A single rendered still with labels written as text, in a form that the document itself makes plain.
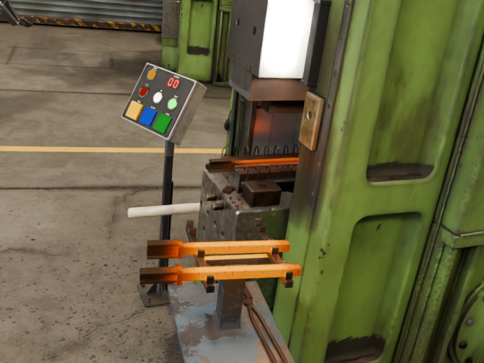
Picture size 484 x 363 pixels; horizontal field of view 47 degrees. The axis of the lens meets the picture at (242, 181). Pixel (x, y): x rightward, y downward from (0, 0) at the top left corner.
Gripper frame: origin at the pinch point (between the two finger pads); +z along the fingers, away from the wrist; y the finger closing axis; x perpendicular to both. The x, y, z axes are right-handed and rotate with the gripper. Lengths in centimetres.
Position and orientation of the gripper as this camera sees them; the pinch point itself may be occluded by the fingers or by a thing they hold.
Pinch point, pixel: (27, 7)
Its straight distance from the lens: 235.4
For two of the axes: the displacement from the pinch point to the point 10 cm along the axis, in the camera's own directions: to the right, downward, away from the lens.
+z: 3.4, 1.4, 9.3
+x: -9.4, 1.5, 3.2
